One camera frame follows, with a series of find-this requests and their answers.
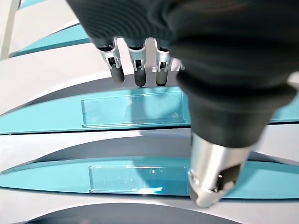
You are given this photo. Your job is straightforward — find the white drawer blue front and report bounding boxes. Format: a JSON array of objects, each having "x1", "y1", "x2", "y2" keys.
[{"x1": 0, "y1": 35, "x2": 299, "y2": 136}]

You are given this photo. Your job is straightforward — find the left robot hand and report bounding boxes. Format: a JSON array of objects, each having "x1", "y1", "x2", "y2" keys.
[{"x1": 65, "y1": 0, "x2": 299, "y2": 209}]

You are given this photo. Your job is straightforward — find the white medical cart blue drawers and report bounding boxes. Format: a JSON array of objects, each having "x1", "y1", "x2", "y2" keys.
[{"x1": 0, "y1": 0, "x2": 299, "y2": 224}]

